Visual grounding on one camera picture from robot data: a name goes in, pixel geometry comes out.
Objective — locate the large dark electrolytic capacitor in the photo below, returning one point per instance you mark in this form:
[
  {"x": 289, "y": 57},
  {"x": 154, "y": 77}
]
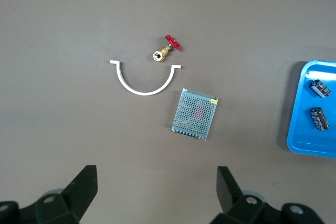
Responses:
[{"x": 319, "y": 119}]

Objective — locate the small dark electrolytic capacitor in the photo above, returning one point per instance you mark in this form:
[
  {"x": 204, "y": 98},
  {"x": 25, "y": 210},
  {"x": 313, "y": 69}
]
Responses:
[{"x": 320, "y": 89}]

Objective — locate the metal mesh power supply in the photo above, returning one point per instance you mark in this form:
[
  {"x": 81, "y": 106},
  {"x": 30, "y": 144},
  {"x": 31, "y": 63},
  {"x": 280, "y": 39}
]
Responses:
[{"x": 195, "y": 113}]

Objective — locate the brass valve red handwheel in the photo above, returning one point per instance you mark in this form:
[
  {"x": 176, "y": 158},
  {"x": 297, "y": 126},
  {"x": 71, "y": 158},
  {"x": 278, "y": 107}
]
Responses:
[{"x": 160, "y": 55}]

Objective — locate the blue plastic tray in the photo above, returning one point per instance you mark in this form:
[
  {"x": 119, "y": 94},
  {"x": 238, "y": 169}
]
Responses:
[{"x": 302, "y": 134}]

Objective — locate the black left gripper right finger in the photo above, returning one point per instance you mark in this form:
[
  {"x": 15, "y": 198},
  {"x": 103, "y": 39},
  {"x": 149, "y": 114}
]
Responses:
[{"x": 236, "y": 200}]

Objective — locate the white semicircular plastic bracket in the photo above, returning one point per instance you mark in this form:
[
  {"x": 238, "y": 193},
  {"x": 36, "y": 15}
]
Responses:
[{"x": 145, "y": 93}]

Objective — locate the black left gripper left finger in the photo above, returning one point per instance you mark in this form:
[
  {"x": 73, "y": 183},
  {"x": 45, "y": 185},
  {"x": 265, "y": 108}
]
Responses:
[{"x": 76, "y": 197}]

